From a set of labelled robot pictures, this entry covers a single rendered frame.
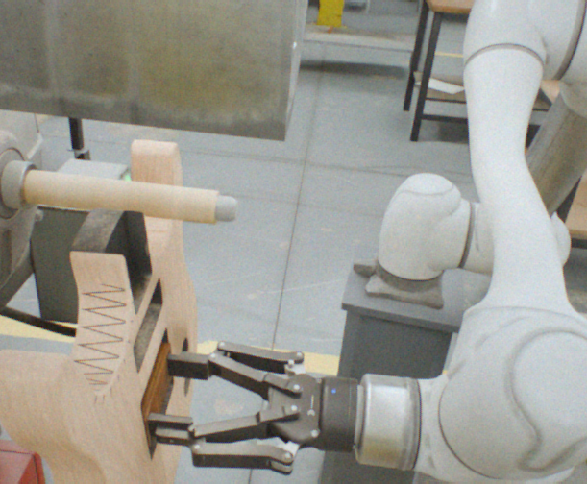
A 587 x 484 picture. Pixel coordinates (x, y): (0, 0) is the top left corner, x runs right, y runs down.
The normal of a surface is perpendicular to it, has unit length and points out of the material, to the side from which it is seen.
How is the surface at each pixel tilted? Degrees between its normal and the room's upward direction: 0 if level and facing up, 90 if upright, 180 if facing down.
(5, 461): 0
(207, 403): 0
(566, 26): 74
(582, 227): 0
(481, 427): 103
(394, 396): 13
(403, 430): 52
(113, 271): 97
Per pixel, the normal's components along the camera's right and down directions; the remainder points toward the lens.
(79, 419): 1.00, 0.08
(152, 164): -0.07, 0.30
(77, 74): -0.09, 0.50
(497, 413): -0.85, 0.21
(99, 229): 0.03, -0.76
